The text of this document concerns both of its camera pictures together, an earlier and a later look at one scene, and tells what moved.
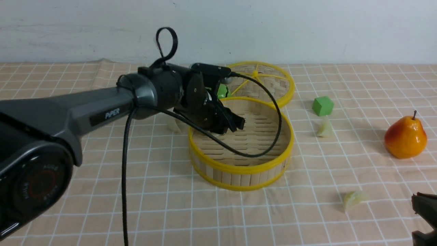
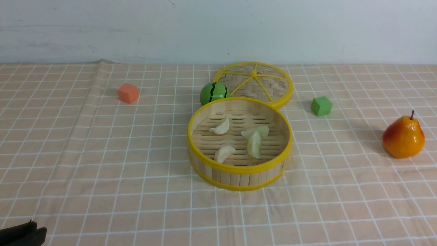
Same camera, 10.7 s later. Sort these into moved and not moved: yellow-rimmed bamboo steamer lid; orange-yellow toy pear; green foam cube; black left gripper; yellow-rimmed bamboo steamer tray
Moved: black left gripper
Not moved: yellow-rimmed bamboo steamer lid; green foam cube; yellow-rimmed bamboo steamer tray; orange-yellow toy pear
